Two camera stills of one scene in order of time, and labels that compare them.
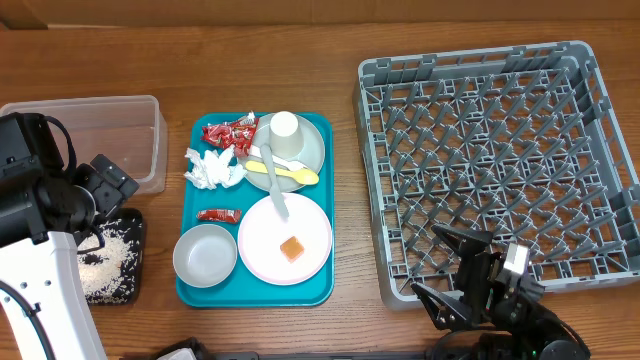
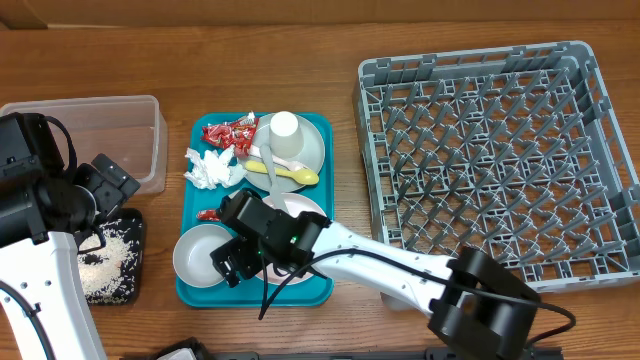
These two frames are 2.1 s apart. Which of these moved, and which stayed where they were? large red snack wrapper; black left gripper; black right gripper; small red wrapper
Moved: black right gripper
Stayed: large red snack wrapper; small red wrapper; black left gripper
